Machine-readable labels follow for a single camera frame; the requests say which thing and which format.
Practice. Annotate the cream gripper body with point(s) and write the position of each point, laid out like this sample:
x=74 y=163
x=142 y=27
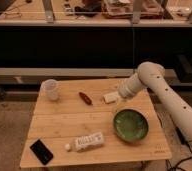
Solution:
x=120 y=103

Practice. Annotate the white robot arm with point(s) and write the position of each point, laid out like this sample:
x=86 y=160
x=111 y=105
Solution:
x=151 y=75

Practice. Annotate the white ceramic cup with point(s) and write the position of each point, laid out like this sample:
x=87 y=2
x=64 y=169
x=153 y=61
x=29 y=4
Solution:
x=50 y=87

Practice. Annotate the white rectangular block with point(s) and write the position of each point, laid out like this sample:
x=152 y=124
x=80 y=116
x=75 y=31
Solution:
x=111 y=97

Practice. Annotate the green bowl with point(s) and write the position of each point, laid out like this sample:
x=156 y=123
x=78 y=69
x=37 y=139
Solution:
x=130 y=125

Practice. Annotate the wooden slatted table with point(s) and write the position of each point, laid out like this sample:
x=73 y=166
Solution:
x=80 y=111

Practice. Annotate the black smartphone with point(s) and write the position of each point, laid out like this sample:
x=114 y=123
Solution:
x=43 y=154

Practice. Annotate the grey metal shelf rail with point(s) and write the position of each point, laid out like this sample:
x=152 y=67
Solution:
x=71 y=72

